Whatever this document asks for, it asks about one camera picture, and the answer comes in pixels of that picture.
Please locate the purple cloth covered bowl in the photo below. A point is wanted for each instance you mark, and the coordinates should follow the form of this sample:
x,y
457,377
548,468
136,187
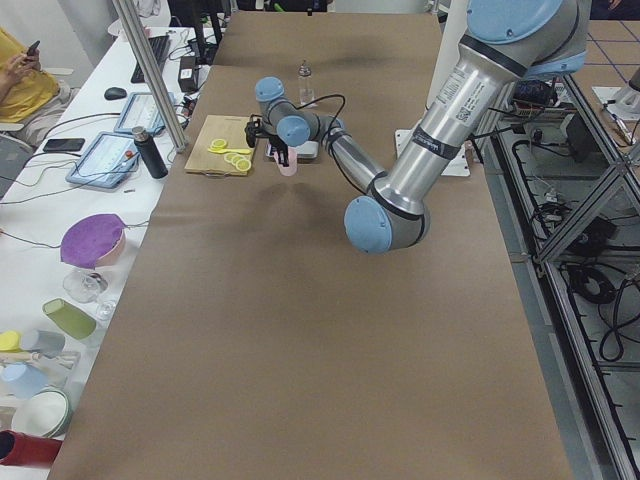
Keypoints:
x,y
94,241

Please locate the black power adapter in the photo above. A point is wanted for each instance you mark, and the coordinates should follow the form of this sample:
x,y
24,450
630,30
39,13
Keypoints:
x,y
188,75

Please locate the black water bottle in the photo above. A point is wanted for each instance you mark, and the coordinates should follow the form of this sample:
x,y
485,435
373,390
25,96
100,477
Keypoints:
x,y
149,152

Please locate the red cylinder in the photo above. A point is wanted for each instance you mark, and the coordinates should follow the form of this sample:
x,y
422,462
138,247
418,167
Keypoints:
x,y
20,449

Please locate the green plastic cup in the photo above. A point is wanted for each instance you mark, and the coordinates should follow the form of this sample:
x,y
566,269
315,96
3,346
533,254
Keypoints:
x,y
69,318

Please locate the pink plastic cup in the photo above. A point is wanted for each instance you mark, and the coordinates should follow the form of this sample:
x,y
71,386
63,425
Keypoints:
x,y
293,164

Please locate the blue teach pendant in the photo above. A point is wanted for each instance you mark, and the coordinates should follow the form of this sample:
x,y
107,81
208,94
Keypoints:
x,y
107,162
140,109

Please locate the black smartphone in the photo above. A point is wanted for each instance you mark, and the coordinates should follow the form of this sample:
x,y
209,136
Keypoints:
x,y
62,145

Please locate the aluminium frame post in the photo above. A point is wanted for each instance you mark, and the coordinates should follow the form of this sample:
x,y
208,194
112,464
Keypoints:
x,y
143,54

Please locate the bamboo cutting board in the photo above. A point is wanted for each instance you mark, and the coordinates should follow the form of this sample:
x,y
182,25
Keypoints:
x,y
230,128

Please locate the far blue teach pendant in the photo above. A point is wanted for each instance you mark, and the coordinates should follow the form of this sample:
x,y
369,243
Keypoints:
x,y
140,109

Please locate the grey cup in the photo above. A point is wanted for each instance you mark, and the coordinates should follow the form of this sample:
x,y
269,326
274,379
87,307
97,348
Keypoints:
x,y
45,342

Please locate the glass sauce bottle metal spout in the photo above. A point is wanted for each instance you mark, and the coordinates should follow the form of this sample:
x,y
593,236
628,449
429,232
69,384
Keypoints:
x,y
305,84

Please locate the wine glass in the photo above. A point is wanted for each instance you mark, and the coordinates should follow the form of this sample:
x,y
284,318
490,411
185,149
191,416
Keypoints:
x,y
84,286

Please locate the silver digital kitchen scale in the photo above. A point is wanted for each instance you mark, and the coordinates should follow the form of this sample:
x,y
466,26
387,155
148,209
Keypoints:
x,y
305,152

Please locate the yellow plastic knife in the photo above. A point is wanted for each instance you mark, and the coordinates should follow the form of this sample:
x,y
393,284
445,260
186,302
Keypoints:
x,y
241,151

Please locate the light blue cup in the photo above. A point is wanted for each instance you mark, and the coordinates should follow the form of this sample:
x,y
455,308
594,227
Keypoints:
x,y
24,380

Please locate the yellow cup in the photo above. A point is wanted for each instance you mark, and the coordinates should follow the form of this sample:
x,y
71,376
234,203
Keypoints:
x,y
10,341

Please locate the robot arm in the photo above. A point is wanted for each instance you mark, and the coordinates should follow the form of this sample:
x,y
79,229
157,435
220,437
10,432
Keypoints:
x,y
504,42

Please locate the person in yellow shirt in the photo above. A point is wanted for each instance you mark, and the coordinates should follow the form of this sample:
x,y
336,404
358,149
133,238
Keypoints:
x,y
30,96

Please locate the white green bowl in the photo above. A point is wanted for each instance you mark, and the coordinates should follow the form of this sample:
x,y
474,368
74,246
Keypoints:
x,y
46,414

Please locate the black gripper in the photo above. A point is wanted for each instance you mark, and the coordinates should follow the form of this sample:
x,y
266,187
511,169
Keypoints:
x,y
281,151

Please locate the near blue teach pendant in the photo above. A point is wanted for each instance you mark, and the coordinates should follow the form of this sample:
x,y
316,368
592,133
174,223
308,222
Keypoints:
x,y
107,162

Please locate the black computer mouse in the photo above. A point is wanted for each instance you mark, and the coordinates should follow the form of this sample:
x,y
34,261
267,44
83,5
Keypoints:
x,y
114,93

